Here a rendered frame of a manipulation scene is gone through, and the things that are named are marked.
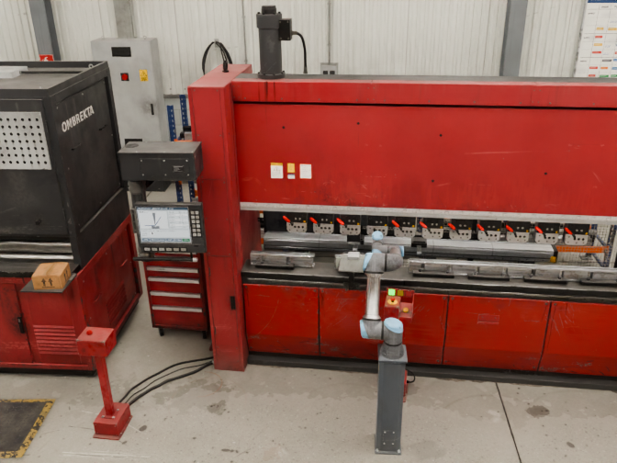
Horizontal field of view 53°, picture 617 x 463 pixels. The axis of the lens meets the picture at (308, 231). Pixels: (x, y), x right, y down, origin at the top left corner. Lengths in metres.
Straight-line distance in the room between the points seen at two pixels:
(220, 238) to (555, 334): 2.58
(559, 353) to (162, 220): 3.07
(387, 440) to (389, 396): 0.37
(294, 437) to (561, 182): 2.55
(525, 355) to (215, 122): 2.88
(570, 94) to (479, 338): 1.88
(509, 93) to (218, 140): 1.94
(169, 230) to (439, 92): 2.01
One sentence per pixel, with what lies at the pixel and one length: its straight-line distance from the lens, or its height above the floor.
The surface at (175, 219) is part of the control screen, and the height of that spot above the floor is 1.49.
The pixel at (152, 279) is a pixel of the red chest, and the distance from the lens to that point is 5.34.
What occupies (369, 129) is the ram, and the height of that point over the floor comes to 1.98.
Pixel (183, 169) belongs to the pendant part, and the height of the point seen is 1.83.
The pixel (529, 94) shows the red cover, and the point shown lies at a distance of 4.32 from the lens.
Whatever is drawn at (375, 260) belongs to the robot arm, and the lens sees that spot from 3.86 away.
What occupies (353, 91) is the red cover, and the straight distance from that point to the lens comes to 4.24.
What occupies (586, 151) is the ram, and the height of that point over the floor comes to 1.87.
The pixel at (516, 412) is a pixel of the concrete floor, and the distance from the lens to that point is 4.96.
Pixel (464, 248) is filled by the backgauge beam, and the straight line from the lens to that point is 4.97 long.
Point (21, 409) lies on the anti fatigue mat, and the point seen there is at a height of 0.01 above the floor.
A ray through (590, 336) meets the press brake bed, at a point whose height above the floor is 0.48.
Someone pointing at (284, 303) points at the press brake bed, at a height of 0.61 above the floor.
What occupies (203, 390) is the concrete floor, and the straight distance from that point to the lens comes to 5.03.
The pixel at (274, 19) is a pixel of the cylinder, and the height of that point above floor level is 2.69.
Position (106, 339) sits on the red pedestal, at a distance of 4.33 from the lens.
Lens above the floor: 3.14
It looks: 25 degrees down
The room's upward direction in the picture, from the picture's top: 1 degrees counter-clockwise
